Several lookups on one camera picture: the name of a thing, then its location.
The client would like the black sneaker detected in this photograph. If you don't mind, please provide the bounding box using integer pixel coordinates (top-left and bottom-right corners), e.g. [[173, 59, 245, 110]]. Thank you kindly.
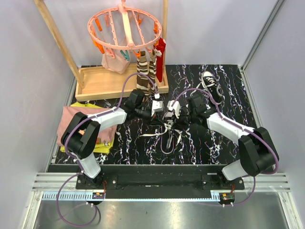
[[160, 111, 174, 155], [201, 71, 224, 105]]

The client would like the wooden rack frame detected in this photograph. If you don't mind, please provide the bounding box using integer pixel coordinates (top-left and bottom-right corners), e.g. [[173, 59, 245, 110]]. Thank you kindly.
[[33, 0, 169, 102]]

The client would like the red sock hanging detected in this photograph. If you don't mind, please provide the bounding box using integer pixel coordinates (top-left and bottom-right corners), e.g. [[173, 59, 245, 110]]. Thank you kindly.
[[155, 38, 166, 83]]

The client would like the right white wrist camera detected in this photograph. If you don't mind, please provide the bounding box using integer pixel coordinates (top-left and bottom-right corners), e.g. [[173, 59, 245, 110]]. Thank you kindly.
[[167, 100, 181, 118]]

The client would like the brown striped sock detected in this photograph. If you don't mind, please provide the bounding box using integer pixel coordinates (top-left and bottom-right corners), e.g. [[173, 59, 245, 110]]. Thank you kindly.
[[136, 51, 149, 95], [148, 50, 158, 93]]

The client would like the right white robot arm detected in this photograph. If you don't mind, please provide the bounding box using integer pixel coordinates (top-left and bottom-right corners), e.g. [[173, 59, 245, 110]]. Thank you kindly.
[[169, 96, 279, 189]]

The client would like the white shoelace sneaker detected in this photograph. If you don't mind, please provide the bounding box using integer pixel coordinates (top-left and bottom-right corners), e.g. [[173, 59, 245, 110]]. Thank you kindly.
[[196, 81, 217, 91], [140, 123, 182, 144]]

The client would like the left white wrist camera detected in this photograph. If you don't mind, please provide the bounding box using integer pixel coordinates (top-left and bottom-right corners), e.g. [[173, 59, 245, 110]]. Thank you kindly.
[[152, 100, 164, 116]]

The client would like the black marble pattern mat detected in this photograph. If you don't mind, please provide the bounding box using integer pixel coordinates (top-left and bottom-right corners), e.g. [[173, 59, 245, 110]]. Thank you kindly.
[[51, 64, 270, 165]]

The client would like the brown striped sock left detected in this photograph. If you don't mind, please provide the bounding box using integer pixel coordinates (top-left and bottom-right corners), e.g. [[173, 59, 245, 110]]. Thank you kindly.
[[136, 51, 149, 95]]

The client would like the pink folded t-shirt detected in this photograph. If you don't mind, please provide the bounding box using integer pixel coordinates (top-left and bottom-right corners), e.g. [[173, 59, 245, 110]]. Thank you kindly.
[[57, 102, 117, 146]]

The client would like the pink cloth hanging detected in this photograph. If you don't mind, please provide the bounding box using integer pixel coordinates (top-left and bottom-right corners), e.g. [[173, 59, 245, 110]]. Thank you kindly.
[[102, 51, 130, 74]]

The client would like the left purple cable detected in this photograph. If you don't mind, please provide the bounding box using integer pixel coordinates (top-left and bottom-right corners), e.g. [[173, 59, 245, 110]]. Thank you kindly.
[[56, 72, 161, 226]]

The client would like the brown striped sock right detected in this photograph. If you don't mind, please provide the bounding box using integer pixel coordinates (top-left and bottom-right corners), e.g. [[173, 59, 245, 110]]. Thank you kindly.
[[148, 50, 158, 93]]

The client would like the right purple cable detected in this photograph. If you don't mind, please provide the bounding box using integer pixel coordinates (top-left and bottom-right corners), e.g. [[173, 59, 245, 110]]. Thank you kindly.
[[170, 88, 280, 208]]

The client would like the yellow folded t-shirt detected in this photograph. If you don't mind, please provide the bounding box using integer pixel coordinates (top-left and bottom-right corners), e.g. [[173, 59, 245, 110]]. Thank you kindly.
[[60, 102, 114, 155]]

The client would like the aluminium rail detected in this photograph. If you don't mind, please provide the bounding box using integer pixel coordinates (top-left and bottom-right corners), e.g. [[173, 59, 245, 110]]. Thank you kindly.
[[33, 173, 291, 202]]

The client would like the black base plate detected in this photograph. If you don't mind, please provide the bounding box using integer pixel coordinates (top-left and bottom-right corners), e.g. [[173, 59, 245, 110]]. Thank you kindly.
[[47, 164, 275, 191]]

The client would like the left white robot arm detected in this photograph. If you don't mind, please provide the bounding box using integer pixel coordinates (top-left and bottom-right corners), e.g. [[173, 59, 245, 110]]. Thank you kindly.
[[61, 89, 163, 189]]

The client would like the purple cable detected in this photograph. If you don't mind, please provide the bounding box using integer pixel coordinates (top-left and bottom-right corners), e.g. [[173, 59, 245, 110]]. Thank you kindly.
[[56, 72, 161, 226], [170, 88, 280, 208]]

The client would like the pink round clip hanger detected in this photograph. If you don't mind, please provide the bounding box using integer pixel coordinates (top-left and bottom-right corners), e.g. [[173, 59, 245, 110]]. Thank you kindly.
[[87, 0, 163, 61]]

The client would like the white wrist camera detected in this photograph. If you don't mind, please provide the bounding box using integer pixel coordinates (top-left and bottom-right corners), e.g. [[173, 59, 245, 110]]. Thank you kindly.
[[167, 100, 181, 118], [152, 100, 164, 116]]

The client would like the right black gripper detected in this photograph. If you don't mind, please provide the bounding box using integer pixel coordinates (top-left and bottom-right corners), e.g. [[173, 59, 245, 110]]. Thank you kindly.
[[172, 108, 197, 132]]

